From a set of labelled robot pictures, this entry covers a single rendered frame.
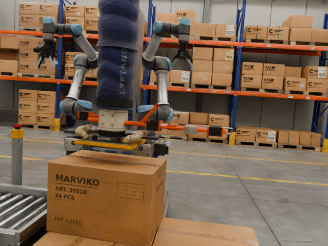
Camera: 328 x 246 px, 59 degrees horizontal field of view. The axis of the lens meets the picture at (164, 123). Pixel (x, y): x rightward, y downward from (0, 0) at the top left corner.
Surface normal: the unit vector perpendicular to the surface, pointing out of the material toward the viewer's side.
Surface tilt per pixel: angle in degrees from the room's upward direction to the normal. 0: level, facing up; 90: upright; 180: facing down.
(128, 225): 90
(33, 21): 90
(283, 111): 90
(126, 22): 79
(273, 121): 90
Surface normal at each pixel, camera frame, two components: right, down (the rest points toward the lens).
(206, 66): -0.07, 0.07
